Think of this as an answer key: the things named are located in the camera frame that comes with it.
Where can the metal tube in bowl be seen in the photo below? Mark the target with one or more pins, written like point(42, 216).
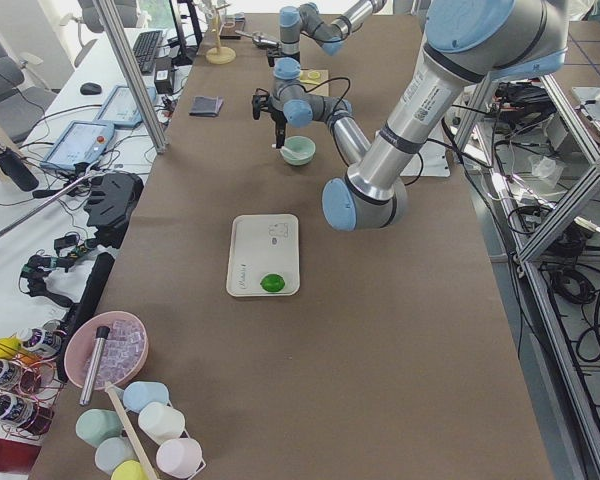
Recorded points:
point(101, 337)

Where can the black computer mouse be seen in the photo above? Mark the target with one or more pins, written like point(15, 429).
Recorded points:
point(90, 88)

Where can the pink bowl with ice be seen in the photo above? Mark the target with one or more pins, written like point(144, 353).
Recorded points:
point(125, 349)

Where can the teach pendant near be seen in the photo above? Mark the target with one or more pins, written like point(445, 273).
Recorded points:
point(80, 142)

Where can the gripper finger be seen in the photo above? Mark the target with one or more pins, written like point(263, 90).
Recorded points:
point(277, 137)
point(281, 135)

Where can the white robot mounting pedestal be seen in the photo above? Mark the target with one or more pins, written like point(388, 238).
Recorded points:
point(435, 162)

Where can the teach pendant far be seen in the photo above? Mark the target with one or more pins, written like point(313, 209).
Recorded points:
point(120, 109)

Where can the green cup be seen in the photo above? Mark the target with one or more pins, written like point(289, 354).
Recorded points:
point(94, 426)

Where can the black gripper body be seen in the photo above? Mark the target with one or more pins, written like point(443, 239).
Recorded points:
point(272, 52)
point(278, 121)

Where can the aluminium frame post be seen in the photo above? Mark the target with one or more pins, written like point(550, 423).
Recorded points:
point(115, 32)

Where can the light green bowl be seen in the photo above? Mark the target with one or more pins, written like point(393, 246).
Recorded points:
point(303, 146)

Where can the grey folded cloth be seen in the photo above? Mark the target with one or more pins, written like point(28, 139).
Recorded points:
point(206, 106)

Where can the white ceramic soup spoon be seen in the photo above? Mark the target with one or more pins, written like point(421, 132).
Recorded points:
point(285, 151)

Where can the metal scoop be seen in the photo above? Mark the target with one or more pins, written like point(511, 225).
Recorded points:
point(261, 39)

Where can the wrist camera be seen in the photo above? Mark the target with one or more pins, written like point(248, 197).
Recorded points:
point(273, 54)
point(261, 103)

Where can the pink cup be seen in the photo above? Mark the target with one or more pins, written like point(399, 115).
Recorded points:
point(180, 457)

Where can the yellow cup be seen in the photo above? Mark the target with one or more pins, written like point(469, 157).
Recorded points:
point(129, 470)

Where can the teach pendant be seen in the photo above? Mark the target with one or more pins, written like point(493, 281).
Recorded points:
point(120, 109)
point(80, 142)

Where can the beige rabbit serving tray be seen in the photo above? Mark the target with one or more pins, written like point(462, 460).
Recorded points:
point(263, 244)

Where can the black water bottle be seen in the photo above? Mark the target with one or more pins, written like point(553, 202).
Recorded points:
point(13, 166)

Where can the wooden mug tree stand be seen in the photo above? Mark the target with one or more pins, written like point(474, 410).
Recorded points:
point(214, 12)

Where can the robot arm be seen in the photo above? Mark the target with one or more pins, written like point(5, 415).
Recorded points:
point(306, 20)
point(463, 42)

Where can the white cup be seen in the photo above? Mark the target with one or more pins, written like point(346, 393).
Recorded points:
point(161, 422)

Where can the black keyboard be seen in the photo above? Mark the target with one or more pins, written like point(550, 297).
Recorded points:
point(145, 49)

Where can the green lime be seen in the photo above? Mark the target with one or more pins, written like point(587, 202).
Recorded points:
point(273, 283)

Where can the bamboo cutting board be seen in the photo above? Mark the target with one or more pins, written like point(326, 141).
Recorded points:
point(322, 88)

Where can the blue cup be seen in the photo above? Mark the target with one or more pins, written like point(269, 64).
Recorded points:
point(137, 395)

